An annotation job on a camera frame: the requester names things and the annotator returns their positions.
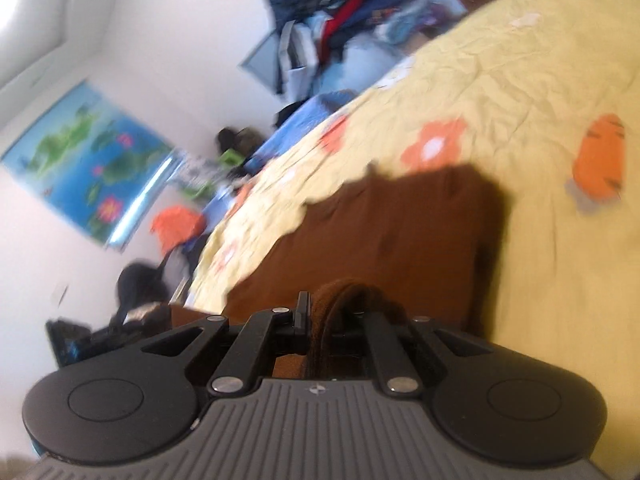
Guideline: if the grey framed panel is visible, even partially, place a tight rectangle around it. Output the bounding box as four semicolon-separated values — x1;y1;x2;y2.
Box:
239;34;283;92

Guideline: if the yellow floral blanket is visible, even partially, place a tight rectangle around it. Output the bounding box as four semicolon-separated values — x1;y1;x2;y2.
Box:
189;0;640;368

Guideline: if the black bag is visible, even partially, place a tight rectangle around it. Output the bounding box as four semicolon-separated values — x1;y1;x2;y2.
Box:
116;259;172;313
215;126;266;157

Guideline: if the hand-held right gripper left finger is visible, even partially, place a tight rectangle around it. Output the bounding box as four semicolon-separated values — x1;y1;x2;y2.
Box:
141;290;313;397

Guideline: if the brown knit sweater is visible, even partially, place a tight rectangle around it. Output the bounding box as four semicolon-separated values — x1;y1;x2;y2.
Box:
220;162;515;382

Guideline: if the floral pillow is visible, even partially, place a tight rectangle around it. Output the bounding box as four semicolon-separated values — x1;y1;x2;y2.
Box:
167;154;223;198

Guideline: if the pile of clothes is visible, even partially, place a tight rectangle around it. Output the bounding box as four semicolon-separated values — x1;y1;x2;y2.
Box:
264;0;463;98

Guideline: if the orange cloth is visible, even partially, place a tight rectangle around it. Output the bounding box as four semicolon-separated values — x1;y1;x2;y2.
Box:
150;205;208;257

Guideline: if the lotus print wall poster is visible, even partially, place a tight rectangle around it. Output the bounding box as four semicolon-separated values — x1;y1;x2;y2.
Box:
1;81;177;252

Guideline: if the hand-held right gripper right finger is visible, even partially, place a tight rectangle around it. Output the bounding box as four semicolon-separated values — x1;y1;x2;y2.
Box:
360;307;483;394

